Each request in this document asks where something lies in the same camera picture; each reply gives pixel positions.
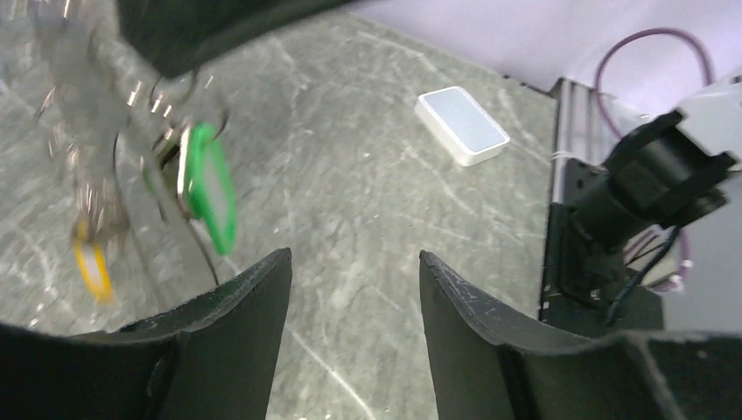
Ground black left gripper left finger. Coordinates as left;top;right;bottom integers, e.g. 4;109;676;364
1;248;292;419

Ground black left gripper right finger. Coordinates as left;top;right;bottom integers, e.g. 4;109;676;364
419;251;741;419

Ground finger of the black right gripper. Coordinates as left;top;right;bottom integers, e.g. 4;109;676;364
115;0;348;79

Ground yellow key tag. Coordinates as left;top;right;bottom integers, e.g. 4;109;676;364
72;221;114;302

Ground green key tag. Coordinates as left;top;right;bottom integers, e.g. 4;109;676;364
176;122;237;256

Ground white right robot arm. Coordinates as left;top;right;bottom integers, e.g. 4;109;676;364
116;1;741;249

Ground white square device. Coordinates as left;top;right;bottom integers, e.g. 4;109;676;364
414;86;511;167

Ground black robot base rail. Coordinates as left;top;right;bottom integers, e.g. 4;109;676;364
538;79;664;339

